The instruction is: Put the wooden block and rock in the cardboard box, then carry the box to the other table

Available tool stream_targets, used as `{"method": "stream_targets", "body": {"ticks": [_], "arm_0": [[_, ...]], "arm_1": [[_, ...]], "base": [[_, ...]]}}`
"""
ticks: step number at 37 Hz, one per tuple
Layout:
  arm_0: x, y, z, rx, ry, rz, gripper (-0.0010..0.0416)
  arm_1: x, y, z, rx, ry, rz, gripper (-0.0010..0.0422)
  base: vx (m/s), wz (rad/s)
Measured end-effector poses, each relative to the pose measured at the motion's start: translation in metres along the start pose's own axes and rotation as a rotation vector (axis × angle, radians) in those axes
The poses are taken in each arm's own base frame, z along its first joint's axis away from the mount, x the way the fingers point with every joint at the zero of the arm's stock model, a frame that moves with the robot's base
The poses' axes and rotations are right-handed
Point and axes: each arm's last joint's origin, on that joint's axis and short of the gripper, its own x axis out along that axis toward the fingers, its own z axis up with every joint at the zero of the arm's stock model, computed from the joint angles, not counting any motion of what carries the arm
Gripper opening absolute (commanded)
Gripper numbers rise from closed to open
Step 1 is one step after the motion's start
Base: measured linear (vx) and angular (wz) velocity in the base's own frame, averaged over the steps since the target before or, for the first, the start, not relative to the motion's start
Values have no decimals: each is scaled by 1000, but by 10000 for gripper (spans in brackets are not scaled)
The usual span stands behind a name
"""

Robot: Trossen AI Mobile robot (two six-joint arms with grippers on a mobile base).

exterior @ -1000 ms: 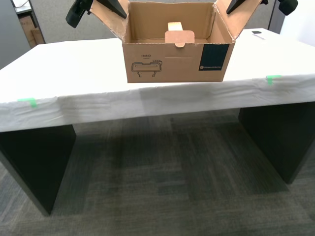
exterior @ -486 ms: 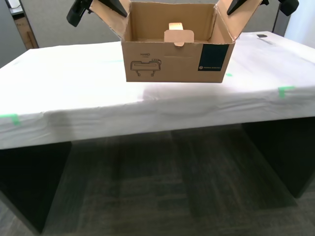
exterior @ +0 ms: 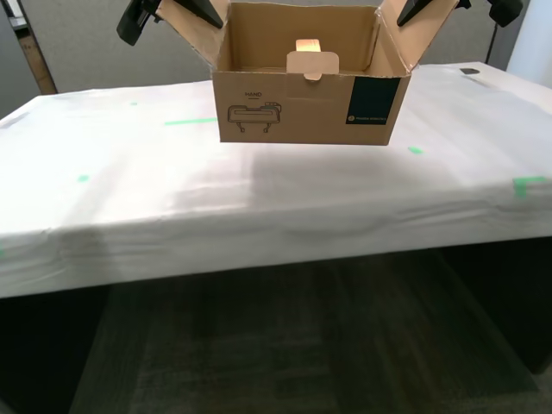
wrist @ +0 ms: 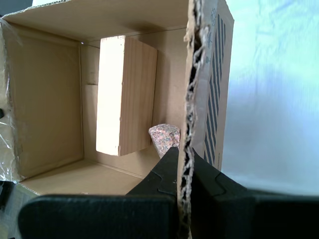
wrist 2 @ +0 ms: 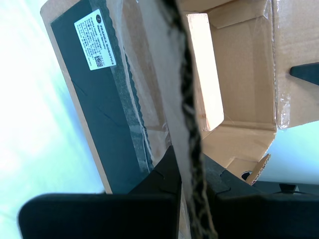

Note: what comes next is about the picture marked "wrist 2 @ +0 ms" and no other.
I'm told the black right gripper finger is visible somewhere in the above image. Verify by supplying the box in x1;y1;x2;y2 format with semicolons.
290;62;319;87

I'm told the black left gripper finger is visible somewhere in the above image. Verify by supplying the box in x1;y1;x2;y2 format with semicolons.
199;153;319;239
17;145;183;239

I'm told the light wooden block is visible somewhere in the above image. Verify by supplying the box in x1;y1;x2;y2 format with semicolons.
186;12;225;132

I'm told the brown cardboard box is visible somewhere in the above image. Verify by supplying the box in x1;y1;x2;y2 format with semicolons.
39;0;319;239

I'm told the white plastic table cover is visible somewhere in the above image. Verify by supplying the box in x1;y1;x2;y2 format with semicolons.
0;0;319;239

